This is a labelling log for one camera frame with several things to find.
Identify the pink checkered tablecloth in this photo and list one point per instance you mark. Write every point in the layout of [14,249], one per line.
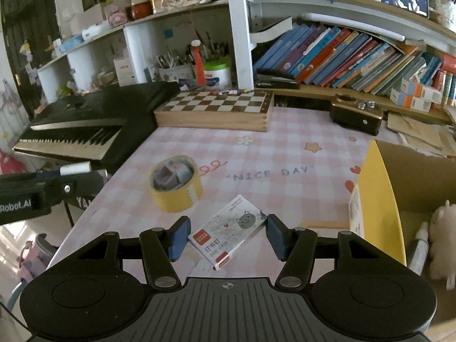
[300,170]

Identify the pink plush pig toy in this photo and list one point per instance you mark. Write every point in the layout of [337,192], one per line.
[442,238]

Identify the dark brown small radio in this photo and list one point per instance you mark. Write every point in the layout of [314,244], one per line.
[359,115]

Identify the staples box with cat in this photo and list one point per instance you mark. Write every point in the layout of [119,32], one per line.
[222,235]

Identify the black Yamaha keyboard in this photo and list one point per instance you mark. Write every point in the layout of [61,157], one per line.
[104,127]

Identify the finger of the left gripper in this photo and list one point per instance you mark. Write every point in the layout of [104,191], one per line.
[68,169]

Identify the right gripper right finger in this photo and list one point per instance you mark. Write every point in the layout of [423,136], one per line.
[294,247]

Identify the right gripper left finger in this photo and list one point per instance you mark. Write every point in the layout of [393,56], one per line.
[160,248]

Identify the green lid white jar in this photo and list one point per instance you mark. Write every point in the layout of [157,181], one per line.
[218,74]

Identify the row of leaning books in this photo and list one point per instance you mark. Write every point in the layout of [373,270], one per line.
[341,57]

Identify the black keyboard stand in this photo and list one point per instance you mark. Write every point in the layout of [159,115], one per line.
[81,202]

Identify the white spray bottle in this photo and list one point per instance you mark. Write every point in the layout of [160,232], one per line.
[418,249]

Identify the yellow tape roll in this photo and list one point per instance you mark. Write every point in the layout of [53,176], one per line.
[182,198]

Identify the wooden chess board box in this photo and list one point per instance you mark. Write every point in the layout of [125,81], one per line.
[229,110]

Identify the white bookshelf unit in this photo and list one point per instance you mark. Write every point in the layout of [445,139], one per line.
[232,21]

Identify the grey toy car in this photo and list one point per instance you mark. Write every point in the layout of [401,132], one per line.
[171,175]

